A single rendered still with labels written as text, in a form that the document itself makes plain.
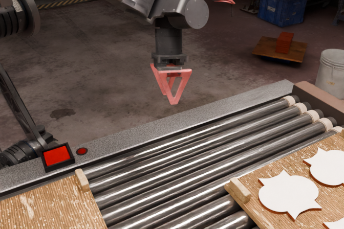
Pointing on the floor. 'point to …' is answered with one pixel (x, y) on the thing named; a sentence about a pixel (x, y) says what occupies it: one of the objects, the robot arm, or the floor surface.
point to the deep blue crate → (282, 6)
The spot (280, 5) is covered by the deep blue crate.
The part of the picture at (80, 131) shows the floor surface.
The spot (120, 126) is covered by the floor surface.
